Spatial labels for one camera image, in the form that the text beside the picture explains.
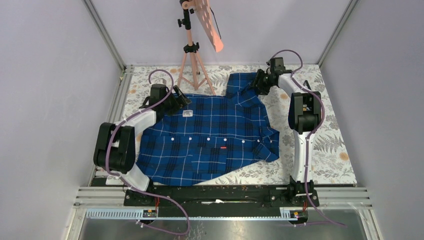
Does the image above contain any grey slotted cable duct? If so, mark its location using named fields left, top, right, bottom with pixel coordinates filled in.
left=85, top=205, right=297, bottom=221

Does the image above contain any purple cable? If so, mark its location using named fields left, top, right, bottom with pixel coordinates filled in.
left=271, top=49, right=348, bottom=229
left=104, top=69, right=192, bottom=237

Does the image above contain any blue plaid shirt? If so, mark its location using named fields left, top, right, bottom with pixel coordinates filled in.
left=136, top=72, right=279, bottom=186

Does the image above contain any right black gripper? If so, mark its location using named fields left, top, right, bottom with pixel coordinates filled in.
left=246, top=68, right=275, bottom=96

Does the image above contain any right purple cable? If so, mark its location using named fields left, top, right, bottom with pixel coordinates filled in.
left=271, top=49, right=348, bottom=229

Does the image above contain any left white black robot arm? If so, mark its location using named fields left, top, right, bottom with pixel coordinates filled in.
left=93, top=84, right=191, bottom=206

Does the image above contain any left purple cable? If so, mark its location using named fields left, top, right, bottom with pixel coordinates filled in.
left=104, top=69, right=192, bottom=237

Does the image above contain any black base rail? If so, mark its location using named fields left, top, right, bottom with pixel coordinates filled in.
left=123, top=185, right=320, bottom=216

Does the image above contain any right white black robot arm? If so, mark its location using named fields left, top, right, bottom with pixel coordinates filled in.
left=252, top=57, right=323, bottom=206

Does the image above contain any pink perforated board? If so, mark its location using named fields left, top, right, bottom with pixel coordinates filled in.
left=194, top=0, right=224, bottom=53

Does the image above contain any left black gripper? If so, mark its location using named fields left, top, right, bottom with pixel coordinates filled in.
left=161, top=85, right=190, bottom=117

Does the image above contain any pink tripod stand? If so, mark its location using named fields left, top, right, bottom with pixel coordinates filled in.
left=177, top=0, right=216, bottom=95

